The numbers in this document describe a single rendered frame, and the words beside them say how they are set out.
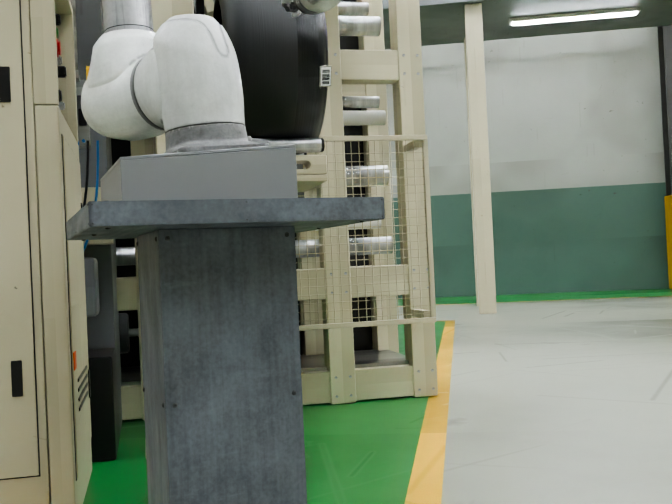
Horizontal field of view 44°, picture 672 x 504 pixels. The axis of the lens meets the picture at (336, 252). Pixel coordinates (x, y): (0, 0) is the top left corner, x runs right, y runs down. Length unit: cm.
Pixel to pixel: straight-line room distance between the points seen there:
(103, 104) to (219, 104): 28
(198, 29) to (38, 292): 65
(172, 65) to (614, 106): 1058
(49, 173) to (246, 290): 57
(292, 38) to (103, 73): 85
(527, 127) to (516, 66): 84
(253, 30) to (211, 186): 104
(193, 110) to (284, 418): 58
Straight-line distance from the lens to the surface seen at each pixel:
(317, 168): 253
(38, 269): 187
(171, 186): 148
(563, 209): 1171
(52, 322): 187
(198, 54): 160
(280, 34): 248
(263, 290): 152
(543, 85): 1189
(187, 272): 149
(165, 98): 161
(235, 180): 151
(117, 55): 175
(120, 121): 174
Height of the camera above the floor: 54
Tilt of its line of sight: 1 degrees up
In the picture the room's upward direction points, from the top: 3 degrees counter-clockwise
